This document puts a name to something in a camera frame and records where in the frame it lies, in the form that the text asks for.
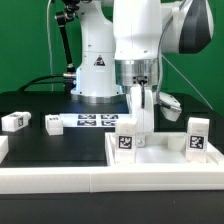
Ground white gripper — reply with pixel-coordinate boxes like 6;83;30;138
127;85;154;148

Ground white hanging cable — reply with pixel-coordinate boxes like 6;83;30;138
46;0;56;93

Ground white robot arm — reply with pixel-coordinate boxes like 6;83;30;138
71;0;214;147

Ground sheet with fiducial markers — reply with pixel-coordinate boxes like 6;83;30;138
59;113;130;127

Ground black cables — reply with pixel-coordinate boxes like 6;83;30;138
18;73;78;93

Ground white U-shaped obstacle fence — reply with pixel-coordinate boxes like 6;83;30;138
0;134;224;195

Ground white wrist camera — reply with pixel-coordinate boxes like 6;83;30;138
160;92;182;122

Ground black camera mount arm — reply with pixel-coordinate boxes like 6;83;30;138
54;0;81;79

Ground white square table top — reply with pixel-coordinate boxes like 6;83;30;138
105;132;224;166

